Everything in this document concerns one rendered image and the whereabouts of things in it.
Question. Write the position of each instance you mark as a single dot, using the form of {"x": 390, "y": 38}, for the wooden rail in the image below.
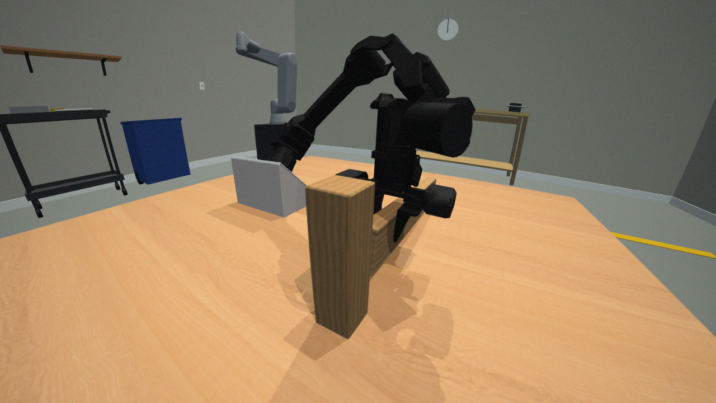
{"x": 384, "y": 225}

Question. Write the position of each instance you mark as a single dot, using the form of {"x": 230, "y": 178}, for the wooden post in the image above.
{"x": 340, "y": 214}

